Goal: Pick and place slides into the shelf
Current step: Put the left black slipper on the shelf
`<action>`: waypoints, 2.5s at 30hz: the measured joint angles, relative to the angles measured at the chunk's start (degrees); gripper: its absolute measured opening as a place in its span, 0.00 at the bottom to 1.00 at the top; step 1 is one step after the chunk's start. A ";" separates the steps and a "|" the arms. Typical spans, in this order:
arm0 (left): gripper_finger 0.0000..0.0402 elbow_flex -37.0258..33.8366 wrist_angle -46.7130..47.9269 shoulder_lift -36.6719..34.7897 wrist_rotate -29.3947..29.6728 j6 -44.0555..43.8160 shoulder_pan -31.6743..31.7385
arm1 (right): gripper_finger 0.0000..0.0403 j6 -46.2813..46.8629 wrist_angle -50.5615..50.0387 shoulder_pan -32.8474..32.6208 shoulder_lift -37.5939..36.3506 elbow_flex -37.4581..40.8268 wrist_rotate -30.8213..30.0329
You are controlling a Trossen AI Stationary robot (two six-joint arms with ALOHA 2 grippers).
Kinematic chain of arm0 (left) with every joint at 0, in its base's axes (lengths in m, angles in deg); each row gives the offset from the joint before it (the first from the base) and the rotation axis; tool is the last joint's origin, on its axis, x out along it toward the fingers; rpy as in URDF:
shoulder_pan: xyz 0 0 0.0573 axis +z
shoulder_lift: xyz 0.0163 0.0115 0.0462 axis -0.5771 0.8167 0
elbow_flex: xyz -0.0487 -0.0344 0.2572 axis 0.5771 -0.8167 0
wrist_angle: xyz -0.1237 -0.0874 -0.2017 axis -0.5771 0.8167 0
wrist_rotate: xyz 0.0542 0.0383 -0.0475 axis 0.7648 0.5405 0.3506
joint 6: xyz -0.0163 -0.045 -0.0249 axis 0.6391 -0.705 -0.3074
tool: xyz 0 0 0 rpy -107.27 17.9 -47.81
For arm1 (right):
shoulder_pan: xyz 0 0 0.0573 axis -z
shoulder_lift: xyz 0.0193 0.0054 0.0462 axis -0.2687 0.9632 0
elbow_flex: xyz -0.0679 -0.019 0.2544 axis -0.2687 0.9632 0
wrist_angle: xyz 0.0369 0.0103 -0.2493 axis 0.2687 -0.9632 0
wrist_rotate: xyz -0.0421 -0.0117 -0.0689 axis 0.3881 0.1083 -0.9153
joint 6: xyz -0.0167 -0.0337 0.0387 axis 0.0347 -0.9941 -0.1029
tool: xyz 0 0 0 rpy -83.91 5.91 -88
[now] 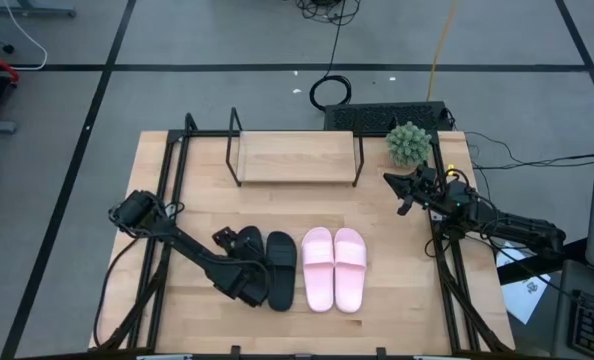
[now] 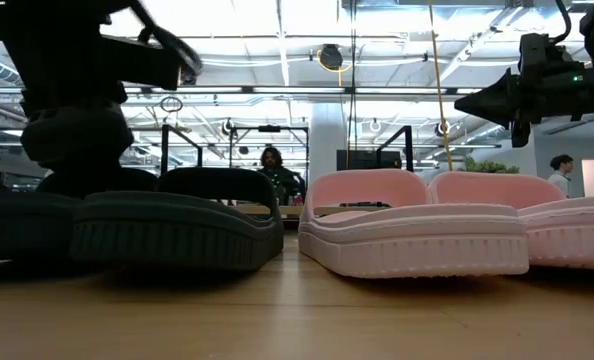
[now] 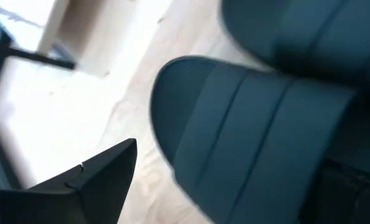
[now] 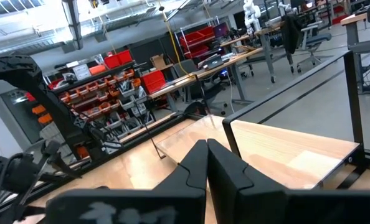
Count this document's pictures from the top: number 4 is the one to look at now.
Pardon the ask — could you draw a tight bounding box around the storage rack with small bins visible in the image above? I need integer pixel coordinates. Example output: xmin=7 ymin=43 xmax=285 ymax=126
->
xmin=47 ymin=60 xmax=156 ymax=149

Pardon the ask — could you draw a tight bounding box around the orange bin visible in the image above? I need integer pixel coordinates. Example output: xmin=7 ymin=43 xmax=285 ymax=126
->
xmin=88 ymin=63 xmax=108 ymax=76

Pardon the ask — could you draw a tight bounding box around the long wooden workbench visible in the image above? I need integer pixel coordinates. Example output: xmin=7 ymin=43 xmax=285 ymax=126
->
xmin=147 ymin=46 xmax=264 ymax=113

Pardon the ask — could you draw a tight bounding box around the wooden table with dark legs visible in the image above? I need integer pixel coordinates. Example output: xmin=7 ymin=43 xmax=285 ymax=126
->
xmin=339 ymin=5 xmax=370 ymax=94

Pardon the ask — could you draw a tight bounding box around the white humanoid robot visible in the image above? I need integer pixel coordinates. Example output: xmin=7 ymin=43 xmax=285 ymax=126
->
xmin=242 ymin=0 xmax=262 ymax=34

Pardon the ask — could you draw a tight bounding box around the large red bin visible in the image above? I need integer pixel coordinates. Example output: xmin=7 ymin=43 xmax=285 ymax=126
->
xmin=140 ymin=70 xmax=167 ymax=95

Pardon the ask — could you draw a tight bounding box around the wooden shelf with black frame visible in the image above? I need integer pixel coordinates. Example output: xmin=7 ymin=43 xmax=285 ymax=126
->
xmin=140 ymin=50 xmax=368 ymax=192

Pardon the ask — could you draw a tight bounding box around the wire rack with red bins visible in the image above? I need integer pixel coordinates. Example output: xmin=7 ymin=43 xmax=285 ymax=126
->
xmin=174 ymin=17 xmax=221 ymax=60

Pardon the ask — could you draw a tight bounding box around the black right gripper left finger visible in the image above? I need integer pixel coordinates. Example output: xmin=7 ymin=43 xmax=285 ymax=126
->
xmin=46 ymin=139 xmax=209 ymax=224

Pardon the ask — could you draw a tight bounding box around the dark ceiling column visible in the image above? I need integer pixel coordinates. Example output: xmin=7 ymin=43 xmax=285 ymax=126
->
xmin=61 ymin=0 xmax=85 ymax=51

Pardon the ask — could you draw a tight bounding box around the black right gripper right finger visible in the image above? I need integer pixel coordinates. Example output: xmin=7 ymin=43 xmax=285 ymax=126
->
xmin=207 ymin=138 xmax=370 ymax=224

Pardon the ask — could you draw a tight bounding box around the purple screen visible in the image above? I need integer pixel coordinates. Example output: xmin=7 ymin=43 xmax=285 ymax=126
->
xmin=212 ymin=21 xmax=231 ymax=39

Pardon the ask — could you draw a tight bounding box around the hanging yellow cable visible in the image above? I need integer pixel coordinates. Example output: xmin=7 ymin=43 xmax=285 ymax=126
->
xmin=161 ymin=5 xmax=192 ymax=78

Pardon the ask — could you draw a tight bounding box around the grey office chair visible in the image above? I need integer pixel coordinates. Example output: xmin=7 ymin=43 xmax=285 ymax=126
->
xmin=296 ymin=22 xmax=333 ymax=74

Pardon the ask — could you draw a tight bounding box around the small red bin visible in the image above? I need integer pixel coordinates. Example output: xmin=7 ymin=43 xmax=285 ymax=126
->
xmin=103 ymin=54 xmax=121 ymax=70
xmin=118 ymin=49 xmax=133 ymax=65

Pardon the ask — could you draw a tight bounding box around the black jacket on chair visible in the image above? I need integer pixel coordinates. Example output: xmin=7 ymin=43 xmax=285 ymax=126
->
xmin=280 ymin=14 xmax=301 ymax=74

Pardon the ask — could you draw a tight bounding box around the white labelled box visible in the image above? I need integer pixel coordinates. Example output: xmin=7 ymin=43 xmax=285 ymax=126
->
xmin=72 ymin=63 xmax=92 ymax=81

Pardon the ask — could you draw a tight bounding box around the cardboard box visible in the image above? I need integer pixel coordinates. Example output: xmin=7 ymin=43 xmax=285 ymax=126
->
xmin=149 ymin=54 xmax=168 ymax=71

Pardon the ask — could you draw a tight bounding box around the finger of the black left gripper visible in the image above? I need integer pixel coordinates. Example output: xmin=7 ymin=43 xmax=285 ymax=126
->
xmin=46 ymin=152 xmax=82 ymax=180
xmin=40 ymin=139 xmax=62 ymax=158

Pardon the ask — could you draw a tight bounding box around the black office chair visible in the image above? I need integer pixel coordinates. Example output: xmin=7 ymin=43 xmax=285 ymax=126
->
xmin=172 ymin=58 xmax=230 ymax=116

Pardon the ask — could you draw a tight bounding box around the short wooden workbench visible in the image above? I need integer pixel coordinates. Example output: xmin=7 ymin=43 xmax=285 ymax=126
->
xmin=219 ymin=21 xmax=295 ymax=85

